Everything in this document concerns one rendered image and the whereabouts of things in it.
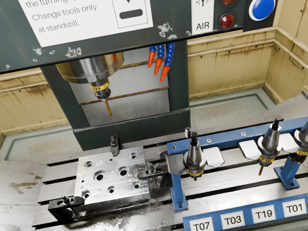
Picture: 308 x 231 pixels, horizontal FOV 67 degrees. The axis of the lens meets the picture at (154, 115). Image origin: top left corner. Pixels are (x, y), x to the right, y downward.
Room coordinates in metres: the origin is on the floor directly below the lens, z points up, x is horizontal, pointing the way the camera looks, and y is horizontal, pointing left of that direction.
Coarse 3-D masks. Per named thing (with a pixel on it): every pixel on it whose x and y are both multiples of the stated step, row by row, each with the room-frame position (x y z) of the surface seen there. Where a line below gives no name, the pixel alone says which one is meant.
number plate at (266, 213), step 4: (256, 208) 0.33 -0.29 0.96; (260, 208) 0.33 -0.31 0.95; (264, 208) 0.33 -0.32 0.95; (268, 208) 0.33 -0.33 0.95; (272, 208) 0.33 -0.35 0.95; (252, 212) 0.33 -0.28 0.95; (256, 212) 0.33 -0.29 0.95; (260, 212) 0.32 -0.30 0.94; (264, 212) 0.32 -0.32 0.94; (268, 212) 0.32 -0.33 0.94; (272, 212) 0.32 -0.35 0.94; (256, 216) 0.32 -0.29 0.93; (260, 216) 0.31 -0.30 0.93; (264, 216) 0.31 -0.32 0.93; (268, 216) 0.31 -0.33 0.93; (272, 216) 0.31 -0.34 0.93; (256, 220) 0.31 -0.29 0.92; (260, 220) 0.31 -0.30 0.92; (264, 220) 0.30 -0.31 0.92
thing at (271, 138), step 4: (272, 128) 0.40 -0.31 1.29; (268, 132) 0.40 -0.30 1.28; (272, 132) 0.39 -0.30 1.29; (276, 132) 0.38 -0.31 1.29; (264, 136) 0.41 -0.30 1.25; (268, 136) 0.39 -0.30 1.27; (272, 136) 0.39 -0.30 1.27; (276, 136) 0.38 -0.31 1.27; (264, 140) 0.40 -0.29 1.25; (268, 140) 0.39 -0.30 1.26; (272, 140) 0.38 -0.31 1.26; (276, 140) 0.38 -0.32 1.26; (264, 144) 0.39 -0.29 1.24; (268, 144) 0.38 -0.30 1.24; (272, 144) 0.38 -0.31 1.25; (276, 144) 0.38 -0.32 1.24; (268, 148) 0.38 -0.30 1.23; (272, 148) 0.38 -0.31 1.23
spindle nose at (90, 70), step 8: (104, 56) 0.45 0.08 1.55; (112, 56) 0.47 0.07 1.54; (120, 56) 0.49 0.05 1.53; (56, 64) 0.47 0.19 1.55; (64, 64) 0.45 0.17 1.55; (72, 64) 0.44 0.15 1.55; (80, 64) 0.44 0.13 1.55; (88, 64) 0.44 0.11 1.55; (96, 64) 0.44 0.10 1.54; (104, 64) 0.45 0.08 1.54; (112, 64) 0.46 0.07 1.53; (120, 64) 0.48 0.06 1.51; (64, 72) 0.46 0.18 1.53; (72, 72) 0.45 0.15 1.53; (80, 72) 0.44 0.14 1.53; (88, 72) 0.44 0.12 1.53; (96, 72) 0.44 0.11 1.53; (104, 72) 0.45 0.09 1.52; (112, 72) 0.46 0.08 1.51; (72, 80) 0.45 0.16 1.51; (80, 80) 0.44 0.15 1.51; (88, 80) 0.44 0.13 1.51; (96, 80) 0.44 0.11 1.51
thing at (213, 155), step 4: (204, 148) 0.43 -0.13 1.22; (208, 148) 0.43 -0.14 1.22; (212, 148) 0.42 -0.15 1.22; (216, 148) 0.42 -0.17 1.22; (204, 152) 0.42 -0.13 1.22; (208, 152) 0.41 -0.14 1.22; (212, 152) 0.41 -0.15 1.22; (216, 152) 0.41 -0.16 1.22; (220, 152) 0.41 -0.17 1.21; (208, 156) 0.40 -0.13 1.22; (212, 156) 0.40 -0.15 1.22; (216, 156) 0.39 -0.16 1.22; (220, 156) 0.39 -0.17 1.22; (208, 160) 0.38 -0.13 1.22; (212, 160) 0.38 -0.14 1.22; (216, 160) 0.38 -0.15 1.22; (220, 160) 0.38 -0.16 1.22; (224, 160) 0.38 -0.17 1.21; (208, 164) 0.37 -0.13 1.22; (212, 164) 0.37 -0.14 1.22; (216, 164) 0.37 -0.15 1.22; (220, 164) 0.37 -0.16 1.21
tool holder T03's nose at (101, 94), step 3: (102, 90) 0.50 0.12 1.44; (105, 90) 0.51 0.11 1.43; (108, 90) 0.51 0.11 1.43; (96, 93) 0.51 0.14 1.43; (99, 93) 0.50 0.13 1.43; (102, 93) 0.50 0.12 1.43; (105, 93) 0.50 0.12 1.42; (108, 93) 0.51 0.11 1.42; (96, 96) 0.51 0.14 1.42; (99, 96) 0.50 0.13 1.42; (102, 96) 0.50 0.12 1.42; (105, 96) 0.50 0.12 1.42; (108, 96) 0.51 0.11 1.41; (102, 99) 0.50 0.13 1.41; (105, 99) 0.51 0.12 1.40
